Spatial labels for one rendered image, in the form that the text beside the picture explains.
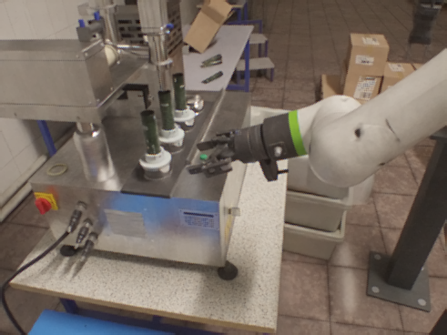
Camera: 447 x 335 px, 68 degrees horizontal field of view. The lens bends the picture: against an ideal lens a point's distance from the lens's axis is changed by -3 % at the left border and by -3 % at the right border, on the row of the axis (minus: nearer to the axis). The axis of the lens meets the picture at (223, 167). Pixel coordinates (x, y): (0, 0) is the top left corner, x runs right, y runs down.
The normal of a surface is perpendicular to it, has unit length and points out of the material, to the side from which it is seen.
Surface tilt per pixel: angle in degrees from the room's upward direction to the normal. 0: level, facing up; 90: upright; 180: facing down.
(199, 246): 90
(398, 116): 66
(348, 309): 0
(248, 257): 0
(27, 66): 90
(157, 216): 90
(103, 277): 0
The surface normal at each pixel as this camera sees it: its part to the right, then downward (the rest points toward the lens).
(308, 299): -0.04, -0.81
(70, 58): -0.18, 0.59
